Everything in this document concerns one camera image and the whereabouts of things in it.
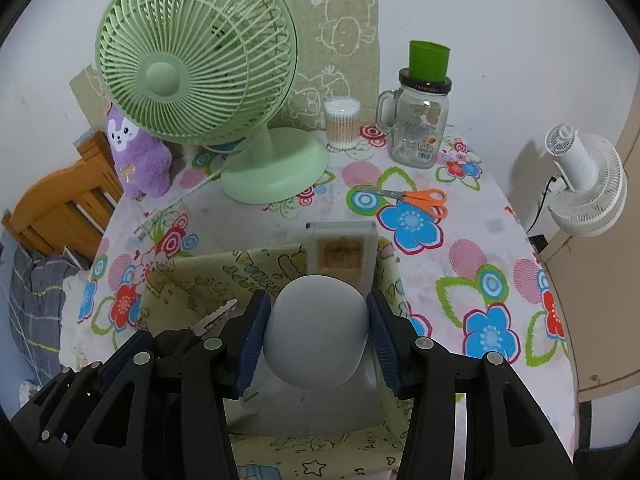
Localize floral tablecloth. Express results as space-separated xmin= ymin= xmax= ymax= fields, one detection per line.
xmin=59 ymin=122 xmax=581 ymax=461

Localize black fan cable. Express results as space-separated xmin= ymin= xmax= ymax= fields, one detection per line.
xmin=527 ymin=175 xmax=558 ymax=233

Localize green plastic cup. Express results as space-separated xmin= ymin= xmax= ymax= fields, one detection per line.
xmin=408 ymin=40 xmax=451 ymax=83

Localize beige patterned panel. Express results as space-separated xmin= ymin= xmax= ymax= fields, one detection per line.
xmin=70 ymin=0 xmax=380 ymax=161

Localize purple plush toy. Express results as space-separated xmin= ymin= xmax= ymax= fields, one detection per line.
xmin=105 ymin=102 xmax=173 ymax=198

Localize grey plaid pillow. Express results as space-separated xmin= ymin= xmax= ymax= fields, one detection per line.
xmin=7 ymin=245 xmax=81 ymax=366

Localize white round object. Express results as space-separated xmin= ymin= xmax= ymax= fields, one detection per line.
xmin=262 ymin=275 xmax=368 ymax=390

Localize white standing fan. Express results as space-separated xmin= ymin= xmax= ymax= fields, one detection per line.
xmin=544 ymin=124 xmax=628 ymax=237

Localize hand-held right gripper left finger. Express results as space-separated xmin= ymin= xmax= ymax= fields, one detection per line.
xmin=59 ymin=290 xmax=273 ymax=480

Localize cartoon print fabric storage box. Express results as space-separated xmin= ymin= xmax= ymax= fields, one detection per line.
xmin=137 ymin=237 xmax=416 ymax=480

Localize white fan cord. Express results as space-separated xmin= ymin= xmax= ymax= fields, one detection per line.
xmin=134 ymin=167 xmax=226 ymax=242

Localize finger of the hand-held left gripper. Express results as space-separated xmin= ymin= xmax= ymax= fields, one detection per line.
xmin=154 ymin=324 xmax=231 ymax=361
xmin=99 ymin=331 xmax=155 ymax=386

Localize clear plastic rectangular case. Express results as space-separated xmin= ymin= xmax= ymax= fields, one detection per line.
xmin=306 ymin=221 xmax=378 ymax=292

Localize wooden bed headboard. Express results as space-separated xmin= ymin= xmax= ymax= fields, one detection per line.
xmin=1 ymin=137 xmax=123 ymax=261

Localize green desk fan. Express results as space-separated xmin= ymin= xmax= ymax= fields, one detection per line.
xmin=95 ymin=0 xmax=331 ymax=205

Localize beige door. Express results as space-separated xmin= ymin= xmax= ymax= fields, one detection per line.
xmin=540 ymin=105 xmax=640 ymax=403

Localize cotton swab jar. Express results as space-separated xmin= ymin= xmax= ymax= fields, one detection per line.
xmin=324 ymin=97 xmax=362 ymax=152

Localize glass jar mug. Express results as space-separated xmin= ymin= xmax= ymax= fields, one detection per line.
xmin=376 ymin=67 xmax=453 ymax=168

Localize orange handled scissors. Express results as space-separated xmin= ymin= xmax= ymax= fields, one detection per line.
xmin=355 ymin=186 xmax=448 ymax=219

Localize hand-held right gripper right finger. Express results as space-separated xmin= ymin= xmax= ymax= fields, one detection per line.
xmin=366 ymin=291 xmax=575 ymax=480

